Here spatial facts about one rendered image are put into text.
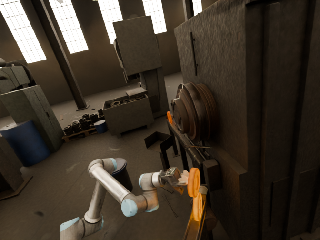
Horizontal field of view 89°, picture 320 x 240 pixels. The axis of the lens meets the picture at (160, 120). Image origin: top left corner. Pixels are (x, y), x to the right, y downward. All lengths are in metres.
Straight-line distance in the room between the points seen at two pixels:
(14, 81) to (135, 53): 5.87
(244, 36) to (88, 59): 10.83
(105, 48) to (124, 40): 7.55
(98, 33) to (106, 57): 1.38
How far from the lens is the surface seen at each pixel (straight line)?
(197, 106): 1.08
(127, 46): 3.71
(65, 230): 1.78
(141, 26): 3.82
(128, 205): 1.02
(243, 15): 0.83
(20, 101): 4.36
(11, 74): 8.57
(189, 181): 0.92
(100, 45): 11.27
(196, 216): 1.09
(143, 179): 1.11
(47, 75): 12.13
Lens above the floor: 1.60
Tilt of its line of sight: 22 degrees down
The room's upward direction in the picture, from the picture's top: 14 degrees counter-clockwise
